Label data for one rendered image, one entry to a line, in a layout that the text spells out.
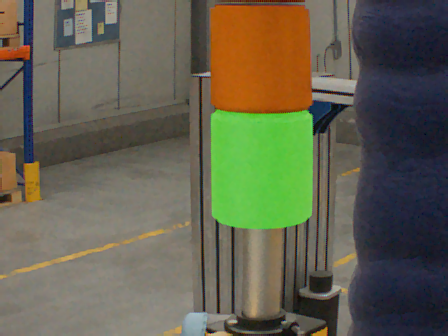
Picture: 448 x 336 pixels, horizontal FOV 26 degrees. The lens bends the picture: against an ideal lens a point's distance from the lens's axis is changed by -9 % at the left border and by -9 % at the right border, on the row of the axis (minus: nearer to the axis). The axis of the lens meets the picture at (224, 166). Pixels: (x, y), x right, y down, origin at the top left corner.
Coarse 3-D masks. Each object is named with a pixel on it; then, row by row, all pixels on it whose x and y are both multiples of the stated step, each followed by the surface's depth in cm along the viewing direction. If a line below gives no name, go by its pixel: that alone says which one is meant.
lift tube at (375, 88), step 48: (384, 0) 137; (432, 0) 134; (384, 48) 138; (432, 48) 135; (384, 96) 140; (432, 96) 136; (384, 144) 142; (432, 144) 138; (384, 192) 142; (432, 192) 139; (384, 240) 144; (432, 240) 140; (384, 288) 144; (432, 288) 141
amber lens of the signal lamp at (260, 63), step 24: (216, 24) 50; (240, 24) 49; (264, 24) 48; (288, 24) 49; (216, 48) 50; (240, 48) 49; (264, 48) 49; (288, 48) 49; (216, 72) 50; (240, 72) 49; (264, 72) 49; (288, 72) 49; (216, 96) 50; (240, 96) 49; (264, 96) 49; (288, 96) 49; (312, 96) 51
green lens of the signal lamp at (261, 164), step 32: (224, 128) 50; (256, 128) 49; (288, 128) 50; (224, 160) 50; (256, 160) 50; (288, 160) 50; (224, 192) 51; (256, 192) 50; (288, 192) 50; (256, 224) 50; (288, 224) 51
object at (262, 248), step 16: (256, 240) 52; (272, 240) 52; (256, 256) 52; (272, 256) 52; (256, 272) 52; (272, 272) 52; (256, 288) 52; (272, 288) 53; (256, 304) 53; (272, 304) 53
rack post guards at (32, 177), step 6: (36, 162) 1014; (30, 168) 1006; (36, 168) 1013; (30, 174) 1007; (36, 174) 1013; (30, 180) 1008; (36, 180) 1014; (30, 186) 1009; (36, 186) 1015; (30, 192) 1010; (36, 192) 1016; (30, 198) 1011; (36, 198) 1017; (42, 198) 1026
